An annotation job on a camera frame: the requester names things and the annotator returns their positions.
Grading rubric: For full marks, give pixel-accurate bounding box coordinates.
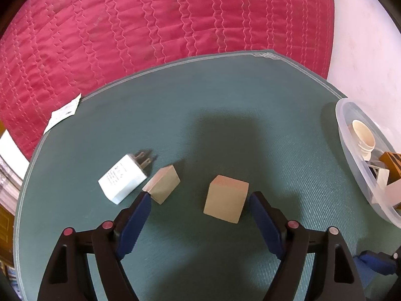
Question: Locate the tan wooden cube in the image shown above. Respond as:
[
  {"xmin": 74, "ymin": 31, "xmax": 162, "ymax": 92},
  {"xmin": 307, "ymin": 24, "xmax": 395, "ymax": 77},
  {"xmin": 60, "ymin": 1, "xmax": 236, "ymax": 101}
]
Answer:
[{"xmin": 203, "ymin": 175, "xmax": 250, "ymax": 225}]

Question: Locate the wooden door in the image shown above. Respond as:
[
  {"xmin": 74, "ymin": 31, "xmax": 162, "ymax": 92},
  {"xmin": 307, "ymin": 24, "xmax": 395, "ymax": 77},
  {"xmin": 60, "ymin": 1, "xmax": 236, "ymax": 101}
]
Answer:
[{"xmin": 0, "ymin": 204, "xmax": 15, "ymax": 251}]

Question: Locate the row of books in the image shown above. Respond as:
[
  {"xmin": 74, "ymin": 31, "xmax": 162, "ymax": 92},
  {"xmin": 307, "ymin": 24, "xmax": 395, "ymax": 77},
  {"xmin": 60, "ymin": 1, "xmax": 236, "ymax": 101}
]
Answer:
[{"xmin": 0, "ymin": 251, "xmax": 19, "ymax": 292}]

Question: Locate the white cup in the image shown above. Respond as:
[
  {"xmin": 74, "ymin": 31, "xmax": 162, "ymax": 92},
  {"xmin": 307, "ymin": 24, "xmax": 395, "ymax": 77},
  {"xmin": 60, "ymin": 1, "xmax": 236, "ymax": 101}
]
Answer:
[{"xmin": 351, "ymin": 120, "xmax": 376, "ymax": 160}]

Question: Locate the white paper slip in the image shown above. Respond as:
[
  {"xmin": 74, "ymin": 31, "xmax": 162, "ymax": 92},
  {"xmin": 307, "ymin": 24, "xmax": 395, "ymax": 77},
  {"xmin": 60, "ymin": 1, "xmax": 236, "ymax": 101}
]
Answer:
[{"xmin": 43, "ymin": 93, "xmax": 82, "ymax": 135}]

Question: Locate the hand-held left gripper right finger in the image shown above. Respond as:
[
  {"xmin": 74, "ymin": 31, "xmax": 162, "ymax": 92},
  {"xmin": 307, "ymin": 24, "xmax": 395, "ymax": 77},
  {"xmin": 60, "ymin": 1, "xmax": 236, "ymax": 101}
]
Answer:
[{"xmin": 249, "ymin": 191, "xmax": 365, "ymax": 301}]

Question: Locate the white curtain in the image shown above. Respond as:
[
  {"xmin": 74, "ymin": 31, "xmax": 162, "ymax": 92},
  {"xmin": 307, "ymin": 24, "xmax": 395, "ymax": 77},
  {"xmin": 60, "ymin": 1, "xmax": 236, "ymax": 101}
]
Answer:
[{"xmin": 0, "ymin": 128, "xmax": 30, "ymax": 214}]

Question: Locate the green mat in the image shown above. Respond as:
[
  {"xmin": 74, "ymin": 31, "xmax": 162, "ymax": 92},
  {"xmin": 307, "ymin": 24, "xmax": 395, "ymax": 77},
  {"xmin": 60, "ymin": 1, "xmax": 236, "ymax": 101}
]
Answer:
[{"xmin": 13, "ymin": 49, "xmax": 401, "ymax": 301}]

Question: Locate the white charger plug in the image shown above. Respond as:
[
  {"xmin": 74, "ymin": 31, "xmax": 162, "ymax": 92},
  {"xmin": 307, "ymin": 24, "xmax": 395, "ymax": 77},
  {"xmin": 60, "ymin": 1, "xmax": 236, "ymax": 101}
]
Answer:
[{"xmin": 98, "ymin": 151, "xmax": 159, "ymax": 206}]

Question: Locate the white striped triangular block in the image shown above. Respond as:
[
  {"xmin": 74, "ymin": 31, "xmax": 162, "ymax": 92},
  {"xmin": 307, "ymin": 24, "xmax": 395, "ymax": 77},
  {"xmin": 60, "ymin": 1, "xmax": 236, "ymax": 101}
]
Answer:
[{"xmin": 368, "ymin": 160, "xmax": 401, "ymax": 206}]

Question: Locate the clear plastic container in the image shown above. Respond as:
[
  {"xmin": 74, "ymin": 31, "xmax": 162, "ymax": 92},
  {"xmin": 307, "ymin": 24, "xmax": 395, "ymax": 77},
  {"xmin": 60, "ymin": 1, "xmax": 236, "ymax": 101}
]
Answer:
[{"xmin": 335, "ymin": 98, "xmax": 401, "ymax": 229}]

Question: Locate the tan wedge wooden block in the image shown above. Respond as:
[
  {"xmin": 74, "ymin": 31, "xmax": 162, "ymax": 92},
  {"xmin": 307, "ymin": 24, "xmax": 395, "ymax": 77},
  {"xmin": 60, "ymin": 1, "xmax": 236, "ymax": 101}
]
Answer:
[{"xmin": 142, "ymin": 164, "xmax": 181, "ymax": 205}]

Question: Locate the red quilted blanket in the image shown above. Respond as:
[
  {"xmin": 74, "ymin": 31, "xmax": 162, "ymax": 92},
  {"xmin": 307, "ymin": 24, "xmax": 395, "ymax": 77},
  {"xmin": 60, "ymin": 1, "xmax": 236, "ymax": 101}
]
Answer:
[{"xmin": 0, "ymin": 0, "xmax": 334, "ymax": 160}]

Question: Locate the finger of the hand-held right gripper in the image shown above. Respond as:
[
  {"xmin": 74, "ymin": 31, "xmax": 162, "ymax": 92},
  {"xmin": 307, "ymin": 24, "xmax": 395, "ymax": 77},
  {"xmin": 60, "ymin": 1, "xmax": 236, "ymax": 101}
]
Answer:
[{"xmin": 352, "ymin": 246, "xmax": 401, "ymax": 276}]

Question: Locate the orange striped triangular block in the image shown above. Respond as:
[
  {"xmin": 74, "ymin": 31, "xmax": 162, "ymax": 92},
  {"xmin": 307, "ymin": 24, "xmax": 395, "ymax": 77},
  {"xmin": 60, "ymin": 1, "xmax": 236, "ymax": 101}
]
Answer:
[{"xmin": 378, "ymin": 151, "xmax": 401, "ymax": 184}]

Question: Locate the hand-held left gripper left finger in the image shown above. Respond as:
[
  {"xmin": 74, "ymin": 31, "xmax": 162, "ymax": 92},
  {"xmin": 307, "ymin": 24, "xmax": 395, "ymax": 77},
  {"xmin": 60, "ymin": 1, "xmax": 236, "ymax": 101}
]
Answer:
[{"xmin": 37, "ymin": 191, "xmax": 152, "ymax": 301}]

